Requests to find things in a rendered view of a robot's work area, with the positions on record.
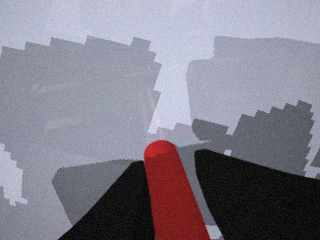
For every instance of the red peg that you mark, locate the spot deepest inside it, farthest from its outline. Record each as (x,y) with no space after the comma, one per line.
(174,210)

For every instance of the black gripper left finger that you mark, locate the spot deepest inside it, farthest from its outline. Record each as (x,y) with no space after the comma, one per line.
(122,213)

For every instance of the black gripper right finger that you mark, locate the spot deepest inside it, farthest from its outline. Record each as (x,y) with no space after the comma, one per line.
(254,202)

